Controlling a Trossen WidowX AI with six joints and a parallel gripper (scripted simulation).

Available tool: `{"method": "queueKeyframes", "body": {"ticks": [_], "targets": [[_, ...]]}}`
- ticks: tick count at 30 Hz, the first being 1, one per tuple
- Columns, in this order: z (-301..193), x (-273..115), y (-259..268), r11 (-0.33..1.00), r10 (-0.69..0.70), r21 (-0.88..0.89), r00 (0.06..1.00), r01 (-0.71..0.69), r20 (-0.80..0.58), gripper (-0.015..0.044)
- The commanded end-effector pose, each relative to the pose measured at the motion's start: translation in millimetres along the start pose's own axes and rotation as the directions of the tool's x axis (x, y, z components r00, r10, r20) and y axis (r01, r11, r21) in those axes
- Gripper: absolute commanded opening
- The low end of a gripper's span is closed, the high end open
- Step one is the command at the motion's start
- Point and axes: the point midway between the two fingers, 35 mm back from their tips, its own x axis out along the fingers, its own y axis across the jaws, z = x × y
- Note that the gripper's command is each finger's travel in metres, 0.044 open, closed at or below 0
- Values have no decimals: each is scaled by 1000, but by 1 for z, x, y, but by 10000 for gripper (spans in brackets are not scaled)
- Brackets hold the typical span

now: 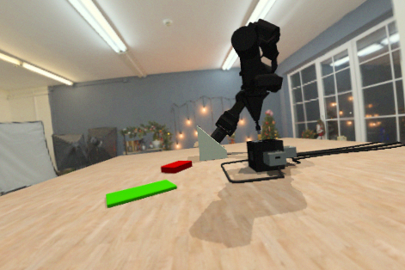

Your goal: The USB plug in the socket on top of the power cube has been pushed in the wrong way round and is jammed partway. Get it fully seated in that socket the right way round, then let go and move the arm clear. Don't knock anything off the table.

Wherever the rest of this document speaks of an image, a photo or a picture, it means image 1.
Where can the green flat bar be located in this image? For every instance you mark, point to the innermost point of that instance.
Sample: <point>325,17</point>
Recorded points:
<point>135,193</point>

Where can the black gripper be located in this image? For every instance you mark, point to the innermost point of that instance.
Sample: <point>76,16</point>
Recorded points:
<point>254,87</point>

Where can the red flat block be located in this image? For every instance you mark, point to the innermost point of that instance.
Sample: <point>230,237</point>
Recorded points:
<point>176,167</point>

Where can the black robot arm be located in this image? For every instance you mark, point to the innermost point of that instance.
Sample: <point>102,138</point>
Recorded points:
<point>247,42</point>

